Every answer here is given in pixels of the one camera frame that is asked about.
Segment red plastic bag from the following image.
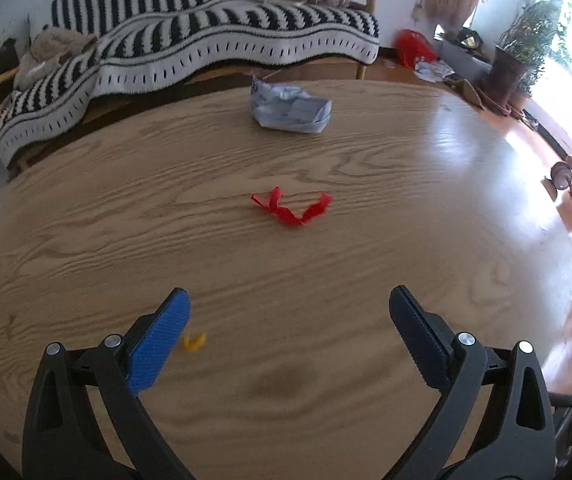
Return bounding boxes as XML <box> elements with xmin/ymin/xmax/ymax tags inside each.
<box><xmin>397</xmin><ymin>29</ymin><xmax>438</xmax><ymax>70</ymax></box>

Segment scattered white papers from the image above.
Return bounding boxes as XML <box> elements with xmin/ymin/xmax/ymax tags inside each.
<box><xmin>413</xmin><ymin>60</ymin><xmax>457</xmax><ymax>83</ymax></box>

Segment brown cloth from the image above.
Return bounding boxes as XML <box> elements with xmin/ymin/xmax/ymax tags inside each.
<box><xmin>13</xmin><ymin>27</ymin><xmax>99</xmax><ymax>91</ymax></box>

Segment red plastic wrapper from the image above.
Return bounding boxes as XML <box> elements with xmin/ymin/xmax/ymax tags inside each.
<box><xmin>251</xmin><ymin>186</ymin><xmax>334</xmax><ymax>229</ymax></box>

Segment sofa with striped blanket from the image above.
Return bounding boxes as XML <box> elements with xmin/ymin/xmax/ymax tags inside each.
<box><xmin>0</xmin><ymin>0</ymin><xmax>382</xmax><ymax>168</ymax></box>

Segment round wooden table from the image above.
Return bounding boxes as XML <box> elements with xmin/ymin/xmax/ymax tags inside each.
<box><xmin>0</xmin><ymin>79</ymin><xmax>572</xmax><ymax>480</ymax></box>

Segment yellow peel scrap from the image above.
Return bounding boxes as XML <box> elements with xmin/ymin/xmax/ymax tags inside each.
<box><xmin>182</xmin><ymin>331</ymin><xmax>209</xmax><ymax>352</ymax></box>

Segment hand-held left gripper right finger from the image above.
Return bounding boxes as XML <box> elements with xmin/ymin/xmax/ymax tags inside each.
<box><xmin>388</xmin><ymin>285</ymin><xmax>557</xmax><ymax>480</ymax></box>

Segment crumpled white blue package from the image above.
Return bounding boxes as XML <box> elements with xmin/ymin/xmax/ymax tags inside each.
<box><xmin>250</xmin><ymin>76</ymin><xmax>333</xmax><ymax>136</ymax></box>

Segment cardboard piece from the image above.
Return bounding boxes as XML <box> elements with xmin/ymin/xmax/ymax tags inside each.
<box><xmin>448</xmin><ymin>76</ymin><xmax>487</xmax><ymax>110</ymax></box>

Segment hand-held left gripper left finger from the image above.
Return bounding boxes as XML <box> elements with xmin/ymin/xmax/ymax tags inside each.
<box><xmin>22</xmin><ymin>287</ymin><xmax>197</xmax><ymax>480</ymax></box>

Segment potted plant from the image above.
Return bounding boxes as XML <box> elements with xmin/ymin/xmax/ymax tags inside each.
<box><xmin>486</xmin><ymin>0</ymin><xmax>572</xmax><ymax>116</ymax></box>

